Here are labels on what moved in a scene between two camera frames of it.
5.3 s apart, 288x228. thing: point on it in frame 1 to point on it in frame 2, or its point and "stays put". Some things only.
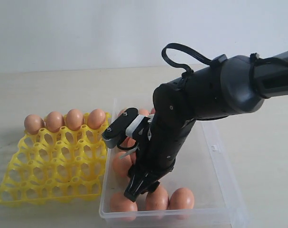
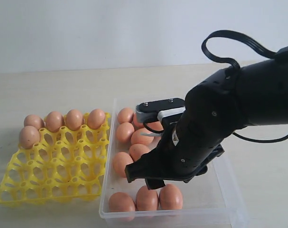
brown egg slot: (96, 118) stays put
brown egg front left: (119, 202) stays put
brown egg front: (181, 198) to (170, 197)
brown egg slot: (54, 121) stays put
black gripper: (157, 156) to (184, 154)
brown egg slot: (74, 119) stays put
